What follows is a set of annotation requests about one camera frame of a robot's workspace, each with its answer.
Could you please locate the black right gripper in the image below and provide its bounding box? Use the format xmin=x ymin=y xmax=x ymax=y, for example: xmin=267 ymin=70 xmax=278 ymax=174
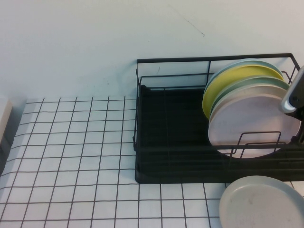
xmin=286 ymin=109 xmax=304 ymax=145

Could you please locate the pink plate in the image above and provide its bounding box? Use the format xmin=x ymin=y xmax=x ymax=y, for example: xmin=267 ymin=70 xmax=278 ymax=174
xmin=208 ymin=91 xmax=302 ymax=159

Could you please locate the green plate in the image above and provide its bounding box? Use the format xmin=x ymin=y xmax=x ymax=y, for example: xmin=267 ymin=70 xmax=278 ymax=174
xmin=211 ymin=76 xmax=290 ymax=112

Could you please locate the grey plate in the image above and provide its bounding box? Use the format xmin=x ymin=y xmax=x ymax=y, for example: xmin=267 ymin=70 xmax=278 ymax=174
xmin=218 ymin=175 xmax=304 ymax=228

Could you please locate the yellow plate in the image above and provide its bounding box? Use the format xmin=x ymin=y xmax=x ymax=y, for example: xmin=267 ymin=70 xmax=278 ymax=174
xmin=202 ymin=65 xmax=285 ymax=121

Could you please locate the light blue plate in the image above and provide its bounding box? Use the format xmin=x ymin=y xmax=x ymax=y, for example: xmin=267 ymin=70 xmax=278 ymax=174
xmin=204 ymin=58 xmax=285 ymax=95

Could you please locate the black drain tray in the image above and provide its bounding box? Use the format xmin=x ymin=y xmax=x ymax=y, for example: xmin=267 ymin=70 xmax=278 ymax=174
xmin=134 ymin=84 xmax=304 ymax=183

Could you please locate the white black-grid tablecloth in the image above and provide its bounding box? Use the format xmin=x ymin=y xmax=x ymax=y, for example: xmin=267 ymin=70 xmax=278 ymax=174
xmin=0 ymin=96 xmax=304 ymax=228

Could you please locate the beige block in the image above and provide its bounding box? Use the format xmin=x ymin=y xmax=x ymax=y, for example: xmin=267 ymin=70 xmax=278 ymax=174
xmin=0 ymin=99 xmax=13 ymax=149

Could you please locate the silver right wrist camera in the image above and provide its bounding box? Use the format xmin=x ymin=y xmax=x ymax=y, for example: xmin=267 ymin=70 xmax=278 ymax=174
xmin=281 ymin=66 xmax=304 ymax=114

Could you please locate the black wire dish rack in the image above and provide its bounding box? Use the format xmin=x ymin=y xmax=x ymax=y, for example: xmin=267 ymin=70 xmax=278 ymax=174
xmin=133 ymin=52 xmax=304 ymax=183

